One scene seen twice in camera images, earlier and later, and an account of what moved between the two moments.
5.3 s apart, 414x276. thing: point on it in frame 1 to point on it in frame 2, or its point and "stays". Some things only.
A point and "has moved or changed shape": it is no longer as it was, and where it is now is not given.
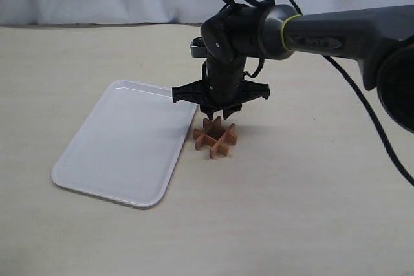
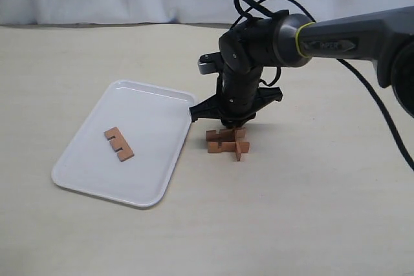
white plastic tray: [129, 146] stays
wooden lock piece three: [228, 138] to [226, 135]
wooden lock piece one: [213, 127] to [118, 142]
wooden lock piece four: [219, 148] has moved or changed shape
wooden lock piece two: [229, 136] to [240, 136]
